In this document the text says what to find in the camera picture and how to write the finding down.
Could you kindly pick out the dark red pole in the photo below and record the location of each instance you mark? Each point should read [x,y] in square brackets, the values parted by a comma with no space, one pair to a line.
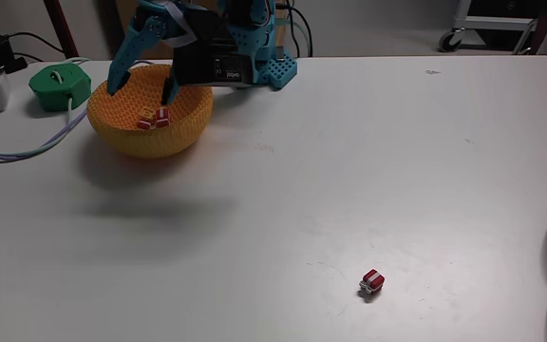
[62,28]

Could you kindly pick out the yellow honeycomb basket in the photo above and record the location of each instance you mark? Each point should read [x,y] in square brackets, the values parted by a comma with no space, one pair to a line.
[126,109]

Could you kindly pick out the green hexagonal box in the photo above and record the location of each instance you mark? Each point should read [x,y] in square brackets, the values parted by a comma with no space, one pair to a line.
[60,88]

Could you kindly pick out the black camera box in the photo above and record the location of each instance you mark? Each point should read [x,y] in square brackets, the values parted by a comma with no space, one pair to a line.
[212,52]

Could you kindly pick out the grey wheeled cart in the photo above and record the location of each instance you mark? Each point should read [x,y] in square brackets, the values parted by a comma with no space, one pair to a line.
[492,26]

